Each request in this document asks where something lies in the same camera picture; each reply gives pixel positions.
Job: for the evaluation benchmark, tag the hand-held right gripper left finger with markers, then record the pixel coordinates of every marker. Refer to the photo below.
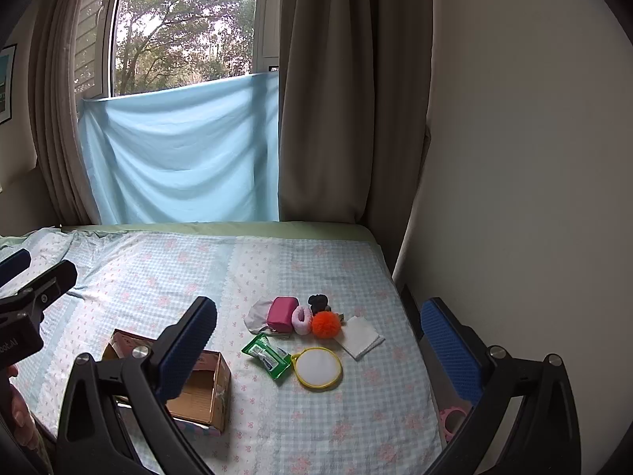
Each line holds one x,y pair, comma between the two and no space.
185,351

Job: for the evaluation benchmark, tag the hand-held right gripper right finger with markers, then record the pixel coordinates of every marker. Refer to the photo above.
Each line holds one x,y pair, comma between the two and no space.
452,351

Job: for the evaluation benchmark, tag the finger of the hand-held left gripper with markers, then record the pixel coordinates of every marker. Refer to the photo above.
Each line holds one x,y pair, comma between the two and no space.
52,281
15,262

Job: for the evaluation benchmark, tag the cardboard box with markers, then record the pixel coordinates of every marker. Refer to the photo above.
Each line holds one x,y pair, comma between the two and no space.
198,396

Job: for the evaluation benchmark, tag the grey cloth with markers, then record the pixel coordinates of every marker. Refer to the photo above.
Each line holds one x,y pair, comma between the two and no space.
257,319

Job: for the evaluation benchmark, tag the green wipes packet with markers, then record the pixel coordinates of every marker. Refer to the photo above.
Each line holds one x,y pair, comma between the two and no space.
272,361

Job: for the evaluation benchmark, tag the white cloth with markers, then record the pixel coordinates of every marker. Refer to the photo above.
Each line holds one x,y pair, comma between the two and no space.
358,339

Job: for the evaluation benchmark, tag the pink pouch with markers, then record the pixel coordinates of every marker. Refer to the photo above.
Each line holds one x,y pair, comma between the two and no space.
282,312

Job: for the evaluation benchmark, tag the pink white fluffy scrunchie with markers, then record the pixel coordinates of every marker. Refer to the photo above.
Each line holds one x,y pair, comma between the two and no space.
297,324

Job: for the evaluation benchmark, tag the orange pompom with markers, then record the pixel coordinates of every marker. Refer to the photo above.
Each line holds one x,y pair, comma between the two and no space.
326,325

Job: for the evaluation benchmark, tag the yellow rimmed round pad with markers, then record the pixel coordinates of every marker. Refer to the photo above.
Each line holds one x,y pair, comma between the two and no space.
316,368

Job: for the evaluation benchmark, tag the person's left hand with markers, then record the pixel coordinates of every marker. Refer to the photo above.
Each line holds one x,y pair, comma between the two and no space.
20,415

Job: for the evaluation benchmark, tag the narrow brown curtain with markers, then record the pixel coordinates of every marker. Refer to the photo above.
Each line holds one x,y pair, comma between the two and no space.
54,133

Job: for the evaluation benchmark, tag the green mattress sheet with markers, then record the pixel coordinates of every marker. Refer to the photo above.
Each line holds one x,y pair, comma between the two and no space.
247,228

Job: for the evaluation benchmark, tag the checked floral bed sheet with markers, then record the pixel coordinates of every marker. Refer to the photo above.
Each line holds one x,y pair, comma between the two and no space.
321,430

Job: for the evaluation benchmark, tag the light blue hanging cloth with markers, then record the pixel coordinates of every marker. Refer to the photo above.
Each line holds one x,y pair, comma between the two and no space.
183,158

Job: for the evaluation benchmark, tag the wide brown curtain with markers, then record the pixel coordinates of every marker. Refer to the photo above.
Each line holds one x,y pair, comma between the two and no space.
346,109

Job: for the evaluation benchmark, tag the window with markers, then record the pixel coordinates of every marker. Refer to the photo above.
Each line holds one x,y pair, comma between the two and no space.
188,24

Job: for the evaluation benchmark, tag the wall poster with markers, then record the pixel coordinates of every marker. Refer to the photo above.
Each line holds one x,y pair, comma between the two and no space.
5,84

